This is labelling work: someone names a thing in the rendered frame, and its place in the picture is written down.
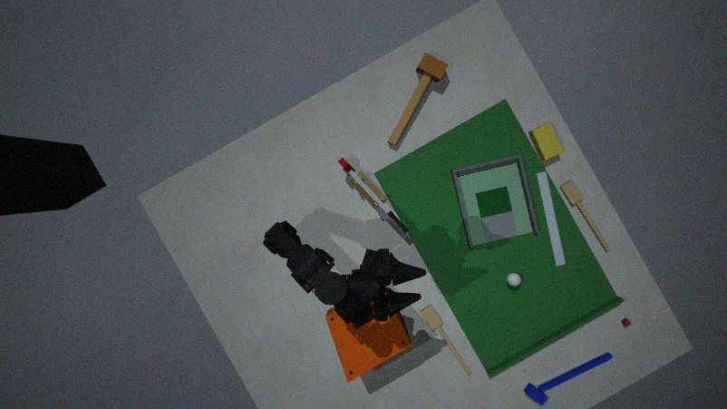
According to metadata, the yellow box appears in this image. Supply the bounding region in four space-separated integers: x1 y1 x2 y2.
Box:
528 123 563 161

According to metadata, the white golf ball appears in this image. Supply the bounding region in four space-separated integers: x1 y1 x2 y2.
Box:
507 273 521 287

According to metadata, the pale blue flat bar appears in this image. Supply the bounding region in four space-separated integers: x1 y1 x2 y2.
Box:
537 171 566 266

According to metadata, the brown wooden mallet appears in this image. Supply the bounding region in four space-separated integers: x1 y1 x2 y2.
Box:
388 53 448 145

